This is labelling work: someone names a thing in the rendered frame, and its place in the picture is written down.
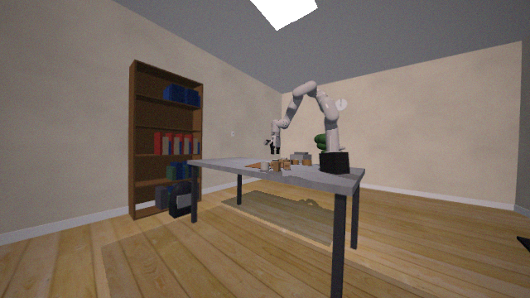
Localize brown flat rectangular board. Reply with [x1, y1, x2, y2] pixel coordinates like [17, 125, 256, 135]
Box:
[245, 162, 261, 169]

